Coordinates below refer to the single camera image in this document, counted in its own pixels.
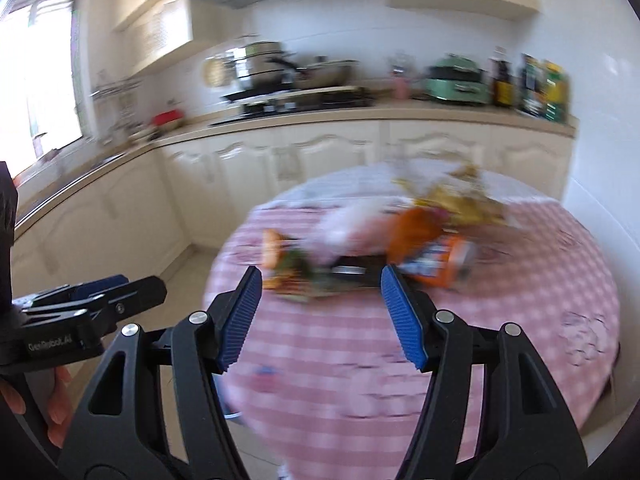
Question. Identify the yellow wrapper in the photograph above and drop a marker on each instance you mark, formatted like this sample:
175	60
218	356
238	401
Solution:
465	207

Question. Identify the person's left hand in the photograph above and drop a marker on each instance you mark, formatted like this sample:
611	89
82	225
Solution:
57	405

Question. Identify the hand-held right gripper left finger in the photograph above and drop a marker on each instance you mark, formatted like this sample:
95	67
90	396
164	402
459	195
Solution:
242	320

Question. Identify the cream lower kitchen cabinets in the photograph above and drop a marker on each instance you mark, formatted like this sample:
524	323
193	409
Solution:
325	155

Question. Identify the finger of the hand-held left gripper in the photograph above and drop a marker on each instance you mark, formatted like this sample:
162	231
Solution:
140	297
100	284

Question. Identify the green and yellow bottles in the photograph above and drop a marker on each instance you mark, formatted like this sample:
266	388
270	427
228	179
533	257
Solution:
547	90

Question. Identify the metal wall rack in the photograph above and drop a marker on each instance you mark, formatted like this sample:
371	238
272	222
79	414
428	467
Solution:
117	87

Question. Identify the green kitchen appliance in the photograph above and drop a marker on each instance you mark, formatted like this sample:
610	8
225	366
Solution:
455	82

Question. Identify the frying pan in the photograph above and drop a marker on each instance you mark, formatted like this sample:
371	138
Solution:
325	74

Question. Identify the steel pot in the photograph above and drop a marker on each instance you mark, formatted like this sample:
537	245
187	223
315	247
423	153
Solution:
260	65

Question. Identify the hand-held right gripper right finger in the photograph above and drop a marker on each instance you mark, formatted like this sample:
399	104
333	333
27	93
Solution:
400	310

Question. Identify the white tissue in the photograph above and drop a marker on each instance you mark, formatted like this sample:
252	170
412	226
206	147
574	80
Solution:
340	230

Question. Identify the green wrapper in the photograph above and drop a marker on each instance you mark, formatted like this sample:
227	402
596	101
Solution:
295	272

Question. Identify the dark sauce bottle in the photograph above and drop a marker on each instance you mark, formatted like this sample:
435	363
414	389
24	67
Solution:
501	85

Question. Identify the black gas stove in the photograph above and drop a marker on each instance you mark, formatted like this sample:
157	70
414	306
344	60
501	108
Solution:
300	102

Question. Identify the orange snack bag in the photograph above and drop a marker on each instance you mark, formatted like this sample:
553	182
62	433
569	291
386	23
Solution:
440	260

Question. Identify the pink checked tablecloth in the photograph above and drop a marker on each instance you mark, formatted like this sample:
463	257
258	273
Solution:
325	340

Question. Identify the pink cup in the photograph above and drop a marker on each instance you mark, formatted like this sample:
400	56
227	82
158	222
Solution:
401	89

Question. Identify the window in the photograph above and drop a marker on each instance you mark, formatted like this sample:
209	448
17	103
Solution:
45	85

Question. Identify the small orange packet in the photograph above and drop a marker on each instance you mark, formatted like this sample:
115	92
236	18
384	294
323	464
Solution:
271	250

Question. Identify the red container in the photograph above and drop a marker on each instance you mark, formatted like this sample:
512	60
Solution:
167	119

